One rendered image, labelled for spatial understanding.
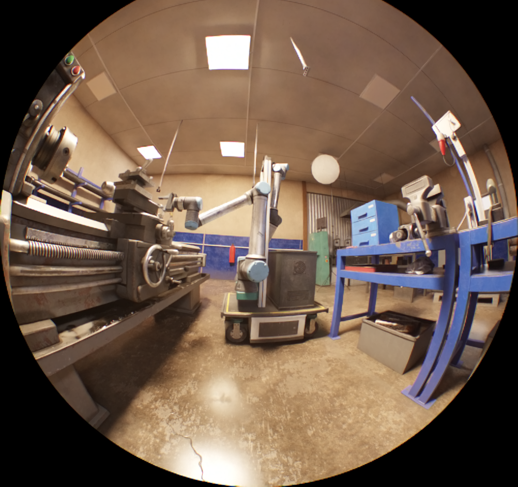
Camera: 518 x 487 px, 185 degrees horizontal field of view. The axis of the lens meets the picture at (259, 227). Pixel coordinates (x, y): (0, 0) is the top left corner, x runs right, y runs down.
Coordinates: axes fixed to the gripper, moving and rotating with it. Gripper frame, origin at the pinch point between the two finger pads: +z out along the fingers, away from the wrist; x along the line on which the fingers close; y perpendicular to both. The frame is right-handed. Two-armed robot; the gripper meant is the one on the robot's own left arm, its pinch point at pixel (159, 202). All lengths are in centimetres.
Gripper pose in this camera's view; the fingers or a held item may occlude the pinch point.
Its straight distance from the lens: 125.0
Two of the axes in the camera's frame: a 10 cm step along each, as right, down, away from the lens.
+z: -9.9, -0.7, -0.9
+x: -0.2, 9.0, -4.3
